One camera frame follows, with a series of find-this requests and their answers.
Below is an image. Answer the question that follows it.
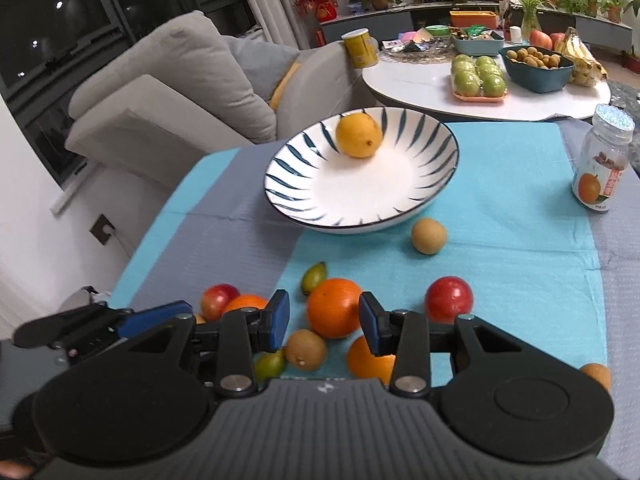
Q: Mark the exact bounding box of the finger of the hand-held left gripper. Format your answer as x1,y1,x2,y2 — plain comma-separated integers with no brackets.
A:
117,300,194,339

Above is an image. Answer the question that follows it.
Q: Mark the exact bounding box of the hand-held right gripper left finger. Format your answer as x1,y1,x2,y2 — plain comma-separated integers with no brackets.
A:
117,289,291,396

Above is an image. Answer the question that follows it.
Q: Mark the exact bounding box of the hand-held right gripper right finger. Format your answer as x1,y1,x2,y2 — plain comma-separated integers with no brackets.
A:
359,291,526,397

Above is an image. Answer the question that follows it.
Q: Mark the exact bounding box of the light orange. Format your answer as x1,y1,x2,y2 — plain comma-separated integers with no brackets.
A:
346,335,398,383

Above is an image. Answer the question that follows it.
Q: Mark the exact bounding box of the brown kiwi-like fruit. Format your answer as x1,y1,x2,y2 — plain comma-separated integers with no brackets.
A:
285,329,328,372

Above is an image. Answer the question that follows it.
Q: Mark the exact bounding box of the large deep orange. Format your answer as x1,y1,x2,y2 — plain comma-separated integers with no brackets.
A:
306,277,364,340

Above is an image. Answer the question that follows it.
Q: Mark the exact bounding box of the brown round pear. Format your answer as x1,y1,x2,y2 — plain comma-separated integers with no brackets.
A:
411,218,448,256

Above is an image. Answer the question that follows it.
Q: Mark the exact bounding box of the white blue striped bowl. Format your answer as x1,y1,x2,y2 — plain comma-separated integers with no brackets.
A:
263,106,460,235

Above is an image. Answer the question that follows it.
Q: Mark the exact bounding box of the yellow lemon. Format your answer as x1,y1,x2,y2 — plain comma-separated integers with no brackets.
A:
335,112,385,159

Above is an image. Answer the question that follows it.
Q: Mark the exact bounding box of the brown longan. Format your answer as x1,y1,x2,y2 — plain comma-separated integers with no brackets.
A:
580,362,612,393

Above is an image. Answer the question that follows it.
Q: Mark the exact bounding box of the small green jujube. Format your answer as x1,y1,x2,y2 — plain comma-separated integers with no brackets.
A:
300,261,327,296
255,350,287,383

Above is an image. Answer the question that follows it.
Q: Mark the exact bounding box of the grey sofa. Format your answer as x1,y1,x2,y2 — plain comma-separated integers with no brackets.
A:
65,10,371,181

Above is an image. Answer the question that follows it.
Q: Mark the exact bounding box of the yellow pillow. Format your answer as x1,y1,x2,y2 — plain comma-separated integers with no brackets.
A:
268,60,303,110

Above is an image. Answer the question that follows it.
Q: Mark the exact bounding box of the round white table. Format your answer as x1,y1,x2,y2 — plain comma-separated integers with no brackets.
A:
361,42,612,122

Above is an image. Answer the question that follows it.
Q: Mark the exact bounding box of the grey blue pillow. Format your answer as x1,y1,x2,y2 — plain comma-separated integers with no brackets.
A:
222,35,301,106

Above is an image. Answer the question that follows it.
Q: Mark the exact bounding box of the light grey back cushion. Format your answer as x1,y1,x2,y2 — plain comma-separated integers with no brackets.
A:
68,10,277,143

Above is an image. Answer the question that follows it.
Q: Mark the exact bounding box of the clear bottle with orange label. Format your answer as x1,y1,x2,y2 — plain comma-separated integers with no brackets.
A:
571,103,636,214

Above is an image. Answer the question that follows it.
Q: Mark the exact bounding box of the pack of green apples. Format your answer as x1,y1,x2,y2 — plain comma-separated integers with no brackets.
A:
451,54,510,103

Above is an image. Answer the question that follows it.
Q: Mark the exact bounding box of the yellow can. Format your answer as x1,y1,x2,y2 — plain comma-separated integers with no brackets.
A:
341,29,381,69

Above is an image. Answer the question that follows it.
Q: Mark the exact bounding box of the glass plate of snacks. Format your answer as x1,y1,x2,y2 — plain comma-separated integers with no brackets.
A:
382,35,456,58

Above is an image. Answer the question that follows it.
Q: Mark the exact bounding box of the teal basket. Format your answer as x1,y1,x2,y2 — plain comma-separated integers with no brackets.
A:
450,30,506,57

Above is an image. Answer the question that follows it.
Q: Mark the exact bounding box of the teal bowl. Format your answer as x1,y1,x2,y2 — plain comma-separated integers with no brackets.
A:
500,46,575,94

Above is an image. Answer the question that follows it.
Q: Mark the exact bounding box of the grey tv cabinet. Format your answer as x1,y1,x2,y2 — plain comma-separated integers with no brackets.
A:
320,0,633,53

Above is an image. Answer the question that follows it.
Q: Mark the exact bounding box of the heap of small longans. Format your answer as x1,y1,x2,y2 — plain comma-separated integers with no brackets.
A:
506,46,563,69

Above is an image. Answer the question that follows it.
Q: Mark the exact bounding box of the dark window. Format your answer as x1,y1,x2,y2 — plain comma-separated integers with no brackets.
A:
0,0,261,191

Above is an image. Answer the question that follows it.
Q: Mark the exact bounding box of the orange box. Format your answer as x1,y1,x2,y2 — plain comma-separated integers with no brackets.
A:
449,10,501,30

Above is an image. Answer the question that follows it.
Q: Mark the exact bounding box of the bunch of bananas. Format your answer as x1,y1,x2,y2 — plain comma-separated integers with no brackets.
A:
555,26,610,87

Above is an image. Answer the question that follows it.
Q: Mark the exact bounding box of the glass vase with plant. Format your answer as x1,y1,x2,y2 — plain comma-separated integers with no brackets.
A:
510,0,556,36

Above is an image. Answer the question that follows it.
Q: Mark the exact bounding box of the dark wall socket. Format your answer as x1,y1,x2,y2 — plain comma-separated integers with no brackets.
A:
89,214,117,247

